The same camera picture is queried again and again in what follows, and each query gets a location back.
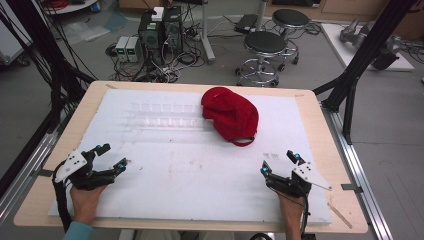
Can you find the white foam board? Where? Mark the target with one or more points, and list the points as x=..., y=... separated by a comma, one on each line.
x=183, y=186

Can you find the round white table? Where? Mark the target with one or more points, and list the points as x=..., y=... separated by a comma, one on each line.
x=71, y=7

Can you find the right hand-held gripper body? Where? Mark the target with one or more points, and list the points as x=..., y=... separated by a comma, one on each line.
x=308, y=175

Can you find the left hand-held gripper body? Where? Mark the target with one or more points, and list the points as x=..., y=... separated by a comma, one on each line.
x=71, y=165

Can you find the black computer tower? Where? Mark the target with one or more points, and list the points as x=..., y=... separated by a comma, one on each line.
x=150, y=36
x=173, y=31

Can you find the white floor board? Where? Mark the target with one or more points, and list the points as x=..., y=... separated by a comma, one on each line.
x=336, y=40

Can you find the grey power supply unit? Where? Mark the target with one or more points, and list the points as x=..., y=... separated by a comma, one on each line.
x=121, y=49
x=134, y=49

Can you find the aluminium table rail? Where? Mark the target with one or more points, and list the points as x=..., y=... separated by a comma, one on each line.
x=30, y=166
x=360, y=186

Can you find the person's right hand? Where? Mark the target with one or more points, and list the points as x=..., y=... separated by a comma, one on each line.
x=292, y=210

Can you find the red baseball cap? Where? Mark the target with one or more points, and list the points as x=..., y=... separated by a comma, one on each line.
x=233, y=113

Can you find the clear plastic sheet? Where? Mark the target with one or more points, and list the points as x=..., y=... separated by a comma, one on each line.
x=86, y=31

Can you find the white box on computer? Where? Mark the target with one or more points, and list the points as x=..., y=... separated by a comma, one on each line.
x=157, y=14

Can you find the grey metal stand pole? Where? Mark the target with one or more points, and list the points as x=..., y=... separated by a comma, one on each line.
x=206, y=33

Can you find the grey tape strip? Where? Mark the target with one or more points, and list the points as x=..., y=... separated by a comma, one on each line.
x=45, y=172
x=351, y=188

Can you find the black metal stand frame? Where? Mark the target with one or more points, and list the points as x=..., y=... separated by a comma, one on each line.
x=370, y=46

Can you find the person's left hand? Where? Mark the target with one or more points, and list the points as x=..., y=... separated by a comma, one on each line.
x=85, y=203

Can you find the thin wooden stick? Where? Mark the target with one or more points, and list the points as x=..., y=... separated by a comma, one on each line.
x=340, y=215

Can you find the black round stool chrome base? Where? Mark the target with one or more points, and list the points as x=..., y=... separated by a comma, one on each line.
x=265, y=41
x=290, y=17

